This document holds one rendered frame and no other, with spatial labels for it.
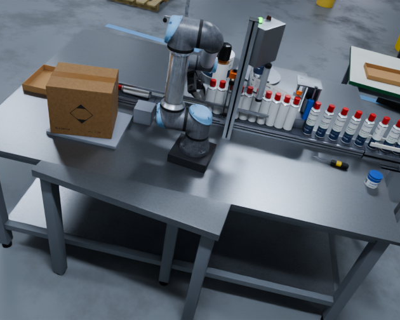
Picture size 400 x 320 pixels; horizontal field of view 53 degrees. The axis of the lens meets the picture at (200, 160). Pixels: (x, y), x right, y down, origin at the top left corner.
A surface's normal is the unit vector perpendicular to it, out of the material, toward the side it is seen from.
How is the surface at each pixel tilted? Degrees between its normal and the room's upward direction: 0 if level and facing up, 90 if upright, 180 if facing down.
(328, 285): 0
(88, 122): 90
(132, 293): 0
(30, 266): 0
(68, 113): 90
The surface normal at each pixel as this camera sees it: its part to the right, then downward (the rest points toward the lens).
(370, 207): 0.15, -0.76
